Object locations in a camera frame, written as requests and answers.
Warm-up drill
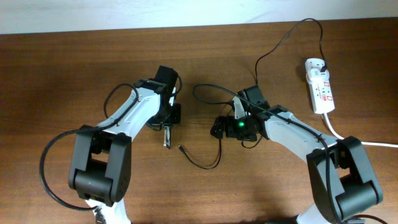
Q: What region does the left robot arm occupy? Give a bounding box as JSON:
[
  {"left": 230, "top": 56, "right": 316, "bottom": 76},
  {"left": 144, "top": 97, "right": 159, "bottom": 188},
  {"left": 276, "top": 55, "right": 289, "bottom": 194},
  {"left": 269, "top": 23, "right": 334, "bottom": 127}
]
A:
[{"left": 68, "top": 65, "right": 181, "bottom": 223}]

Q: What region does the white USB charger adapter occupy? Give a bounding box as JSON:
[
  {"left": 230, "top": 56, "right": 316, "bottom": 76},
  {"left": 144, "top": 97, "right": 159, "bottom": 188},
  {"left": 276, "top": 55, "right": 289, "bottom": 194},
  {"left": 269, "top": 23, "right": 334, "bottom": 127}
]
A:
[{"left": 306, "top": 68, "right": 330, "bottom": 84}]

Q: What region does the black USB charging cable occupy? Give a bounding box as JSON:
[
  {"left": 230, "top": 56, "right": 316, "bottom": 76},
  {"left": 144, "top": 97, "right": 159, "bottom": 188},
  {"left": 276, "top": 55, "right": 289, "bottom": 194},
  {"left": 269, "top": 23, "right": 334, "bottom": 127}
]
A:
[{"left": 178, "top": 17, "right": 328, "bottom": 170}]

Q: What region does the white power strip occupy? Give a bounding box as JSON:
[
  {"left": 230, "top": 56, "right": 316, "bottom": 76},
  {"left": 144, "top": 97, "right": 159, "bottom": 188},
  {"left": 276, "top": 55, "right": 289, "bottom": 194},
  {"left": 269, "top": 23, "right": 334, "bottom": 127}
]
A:
[{"left": 304, "top": 58, "right": 335, "bottom": 114}]

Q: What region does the black flip smartphone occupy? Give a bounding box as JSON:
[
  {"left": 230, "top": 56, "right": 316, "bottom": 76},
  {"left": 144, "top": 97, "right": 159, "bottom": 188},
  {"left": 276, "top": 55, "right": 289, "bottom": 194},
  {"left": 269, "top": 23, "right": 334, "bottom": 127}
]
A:
[{"left": 164, "top": 126, "right": 172, "bottom": 149}]

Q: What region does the white power strip cord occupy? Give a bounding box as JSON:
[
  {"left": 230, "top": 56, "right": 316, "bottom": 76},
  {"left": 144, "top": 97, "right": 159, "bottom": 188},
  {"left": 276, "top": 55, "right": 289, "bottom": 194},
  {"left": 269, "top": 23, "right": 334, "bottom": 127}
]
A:
[{"left": 321, "top": 112, "right": 398, "bottom": 148}]

